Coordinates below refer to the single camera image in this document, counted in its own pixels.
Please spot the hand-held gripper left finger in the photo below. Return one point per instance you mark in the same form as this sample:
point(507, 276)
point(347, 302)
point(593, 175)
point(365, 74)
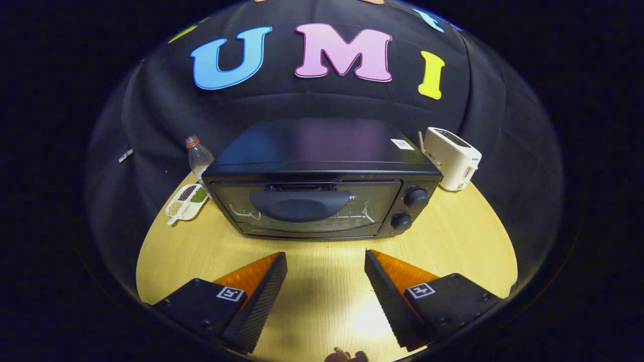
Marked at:
point(259, 306)

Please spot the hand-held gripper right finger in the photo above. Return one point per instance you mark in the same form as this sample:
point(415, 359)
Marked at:
point(392, 306)

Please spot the black toaster oven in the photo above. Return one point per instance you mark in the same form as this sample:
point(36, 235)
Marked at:
point(322, 146)

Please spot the white bread toaster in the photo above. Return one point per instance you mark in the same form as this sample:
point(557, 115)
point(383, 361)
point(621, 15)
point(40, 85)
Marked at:
point(453, 161)

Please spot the white divided snack tray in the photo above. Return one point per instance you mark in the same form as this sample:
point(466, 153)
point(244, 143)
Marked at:
point(187, 214)

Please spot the clear plastic bottle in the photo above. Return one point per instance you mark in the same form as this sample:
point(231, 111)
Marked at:
point(198, 158)

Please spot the silver cloth clip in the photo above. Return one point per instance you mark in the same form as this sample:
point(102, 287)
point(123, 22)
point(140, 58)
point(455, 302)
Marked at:
point(125, 156)

